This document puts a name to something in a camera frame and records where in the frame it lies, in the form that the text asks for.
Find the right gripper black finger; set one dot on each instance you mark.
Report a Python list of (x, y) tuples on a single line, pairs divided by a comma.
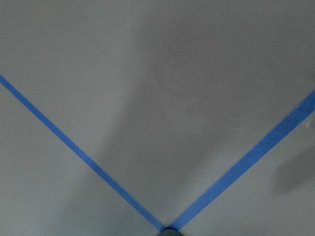
[(170, 232)]

